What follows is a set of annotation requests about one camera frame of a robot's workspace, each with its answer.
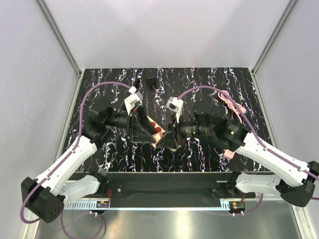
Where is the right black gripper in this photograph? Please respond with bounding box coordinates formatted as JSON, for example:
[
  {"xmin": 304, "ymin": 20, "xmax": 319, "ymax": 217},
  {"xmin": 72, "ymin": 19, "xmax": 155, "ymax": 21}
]
[{"xmin": 157, "ymin": 113, "xmax": 213, "ymax": 149}]

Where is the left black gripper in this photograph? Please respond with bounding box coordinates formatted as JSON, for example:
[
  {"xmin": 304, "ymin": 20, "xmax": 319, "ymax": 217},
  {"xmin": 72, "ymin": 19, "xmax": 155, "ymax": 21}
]
[{"xmin": 105, "ymin": 105, "xmax": 160, "ymax": 143}]

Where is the beige red power strip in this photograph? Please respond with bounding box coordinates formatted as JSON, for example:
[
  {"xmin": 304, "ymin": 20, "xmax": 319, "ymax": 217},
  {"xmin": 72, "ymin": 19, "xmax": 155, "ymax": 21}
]
[{"xmin": 148, "ymin": 117, "xmax": 165, "ymax": 134}]

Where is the pink square plug adapter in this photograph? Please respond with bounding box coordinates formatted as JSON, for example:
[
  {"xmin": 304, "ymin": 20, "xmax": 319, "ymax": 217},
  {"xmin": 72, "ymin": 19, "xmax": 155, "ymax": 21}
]
[{"xmin": 152, "ymin": 132, "xmax": 163, "ymax": 148}]

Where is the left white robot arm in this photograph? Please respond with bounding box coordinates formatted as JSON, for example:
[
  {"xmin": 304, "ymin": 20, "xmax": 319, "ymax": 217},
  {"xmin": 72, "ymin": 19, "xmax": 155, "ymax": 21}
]
[{"xmin": 20, "ymin": 106, "xmax": 162, "ymax": 223}]

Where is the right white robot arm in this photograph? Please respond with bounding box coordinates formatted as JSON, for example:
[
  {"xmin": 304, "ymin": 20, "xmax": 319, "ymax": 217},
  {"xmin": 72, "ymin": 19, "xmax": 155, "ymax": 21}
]
[{"xmin": 157, "ymin": 103, "xmax": 319, "ymax": 207}]

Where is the black cube adapter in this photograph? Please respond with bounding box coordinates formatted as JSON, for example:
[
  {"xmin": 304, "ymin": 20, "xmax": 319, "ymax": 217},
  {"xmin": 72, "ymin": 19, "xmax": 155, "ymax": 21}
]
[{"xmin": 145, "ymin": 71, "xmax": 158, "ymax": 88}]

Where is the pink power strip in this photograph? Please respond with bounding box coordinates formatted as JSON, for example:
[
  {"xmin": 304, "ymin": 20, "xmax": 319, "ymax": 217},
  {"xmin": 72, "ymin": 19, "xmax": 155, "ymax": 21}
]
[{"xmin": 223, "ymin": 149, "xmax": 235, "ymax": 160}]

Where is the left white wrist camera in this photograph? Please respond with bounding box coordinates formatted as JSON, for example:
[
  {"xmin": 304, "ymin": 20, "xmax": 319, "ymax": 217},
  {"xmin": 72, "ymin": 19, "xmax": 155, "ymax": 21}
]
[{"xmin": 124, "ymin": 86, "xmax": 143, "ymax": 115}]

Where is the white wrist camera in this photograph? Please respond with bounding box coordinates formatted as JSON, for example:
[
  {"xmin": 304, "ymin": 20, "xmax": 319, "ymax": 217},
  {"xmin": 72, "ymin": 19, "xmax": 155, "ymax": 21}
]
[
  {"xmin": 124, "ymin": 86, "xmax": 143, "ymax": 115},
  {"xmin": 165, "ymin": 97, "xmax": 183, "ymax": 123}
]

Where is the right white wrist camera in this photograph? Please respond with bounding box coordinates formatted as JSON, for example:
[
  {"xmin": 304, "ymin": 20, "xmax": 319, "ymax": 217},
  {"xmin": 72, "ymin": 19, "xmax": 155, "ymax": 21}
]
[{"xmin": 165, "ymin": 97, "xmax": 183, "ymax": 123}]

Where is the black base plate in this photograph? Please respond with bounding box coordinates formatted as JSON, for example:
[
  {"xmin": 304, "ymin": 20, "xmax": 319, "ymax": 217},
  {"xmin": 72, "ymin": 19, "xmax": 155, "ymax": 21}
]
[{"xmin": 78, "ymin": 171, "xmax": 257, "ymax": 208}]

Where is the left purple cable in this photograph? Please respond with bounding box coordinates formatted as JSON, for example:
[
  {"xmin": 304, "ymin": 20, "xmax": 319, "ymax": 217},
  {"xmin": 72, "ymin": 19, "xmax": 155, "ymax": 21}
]
[{"xmin": 19, "ymin": 81, "xmax": 135, "ymax": 237}]

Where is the purple cable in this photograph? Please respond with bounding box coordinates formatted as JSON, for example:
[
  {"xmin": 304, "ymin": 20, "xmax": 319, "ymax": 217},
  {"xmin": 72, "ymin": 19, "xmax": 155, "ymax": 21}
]
[
  {"xmin": 19, "ymin": 81, "xmax": 135, "ymax": 237},
  {"xmin": 175, "ymin": 85, "xmax": 319, "ymax": 216}
]

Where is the pink coiled cable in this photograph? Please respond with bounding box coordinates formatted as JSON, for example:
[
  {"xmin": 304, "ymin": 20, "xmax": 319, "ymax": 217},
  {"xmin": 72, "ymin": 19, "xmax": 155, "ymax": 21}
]
[{"xmin": 217, "ymin": 90, "xmax": 247, "ymax": 122}]

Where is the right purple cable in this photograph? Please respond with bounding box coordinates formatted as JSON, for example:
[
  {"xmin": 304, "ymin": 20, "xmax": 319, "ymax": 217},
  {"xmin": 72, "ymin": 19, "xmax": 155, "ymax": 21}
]
[{"xmin": 175, "ymin": 85, "xmax": 319, "ymax": 216}]

